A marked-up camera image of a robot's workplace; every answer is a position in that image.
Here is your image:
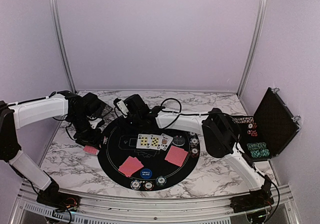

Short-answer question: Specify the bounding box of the black poker chip case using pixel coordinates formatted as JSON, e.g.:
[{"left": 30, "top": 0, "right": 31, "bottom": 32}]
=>
[{"left": 232, "top": 87, "right": 300, "bottom": 162}]

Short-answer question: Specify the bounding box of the black dealer button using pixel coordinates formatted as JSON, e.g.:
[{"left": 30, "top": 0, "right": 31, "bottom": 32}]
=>
[{"left": 172, "top": 135, "right": 186, "bottom": 147}]

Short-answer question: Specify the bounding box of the red playing card deck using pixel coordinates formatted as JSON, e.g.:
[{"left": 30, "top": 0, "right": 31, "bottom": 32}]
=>
[{"left": 83, "top": 145, "right": 99, "bottom": 156}]

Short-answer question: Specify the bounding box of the red playing card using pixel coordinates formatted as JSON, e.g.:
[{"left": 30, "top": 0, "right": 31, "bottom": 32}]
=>
[
  {"left": 165, "top": 151, "right": 188, "bottom": 167},
  {"left": 165, "top": 146, "right": 189, "bottom": 167},
  {"left": 118, "top": 157, "right": 144, "bottom": 177},
  {"left": 118, "top": 156, "right": 139, "bottom": 172}
]

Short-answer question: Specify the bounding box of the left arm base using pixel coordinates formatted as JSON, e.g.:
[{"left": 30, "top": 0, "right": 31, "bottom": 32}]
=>
[{"left": 36, "top": 182, "right": 80, "bottom": 212}]

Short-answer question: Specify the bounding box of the face-up playing card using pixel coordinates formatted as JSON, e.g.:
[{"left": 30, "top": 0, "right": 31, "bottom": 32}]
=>
[
  {"left": 136, "top": 134, "right": 150, "bottom": 149},
  {"left": 149, "top": 134, "right": 162, "bottom": 150},
  {"left": 159, "top": 133, "right": 173, "bottom": 151}
]

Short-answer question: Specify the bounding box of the blue small blind button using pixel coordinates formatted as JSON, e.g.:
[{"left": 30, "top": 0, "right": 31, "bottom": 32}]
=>
[{"left": 140, "top": 168, "right": 153, "bottom": 180}]

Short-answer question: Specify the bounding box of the black floral patterned pouch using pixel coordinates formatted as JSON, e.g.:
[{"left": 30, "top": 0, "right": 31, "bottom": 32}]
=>
[{"left": 95, "top": 101, "right": 113, "bottom": 119}]

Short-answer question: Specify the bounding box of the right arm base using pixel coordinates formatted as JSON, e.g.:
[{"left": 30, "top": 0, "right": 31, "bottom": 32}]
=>
[{"left": 230, "top": 190, "right": 275, "bottom": 223}]

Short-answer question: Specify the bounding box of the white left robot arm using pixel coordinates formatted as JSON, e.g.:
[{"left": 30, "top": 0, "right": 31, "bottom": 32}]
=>
[{"left": 0, "top": 90, "right": 108, "bottom": 207}]

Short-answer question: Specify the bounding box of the round black poker mat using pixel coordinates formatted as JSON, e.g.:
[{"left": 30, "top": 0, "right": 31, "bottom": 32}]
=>
[{"left": 98, "top": 118, "right": 200, "bottom": 192}]

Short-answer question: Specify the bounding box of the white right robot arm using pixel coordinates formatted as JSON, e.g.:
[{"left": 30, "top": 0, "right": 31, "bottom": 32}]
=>
[{"left": 113, "top": 94, "right": 272, "bottom": 208}]

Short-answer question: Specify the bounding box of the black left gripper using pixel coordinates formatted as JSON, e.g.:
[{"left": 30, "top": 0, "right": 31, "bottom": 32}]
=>
[{"left": 68, "top": 112, "right": 104, "bottom": 151}]

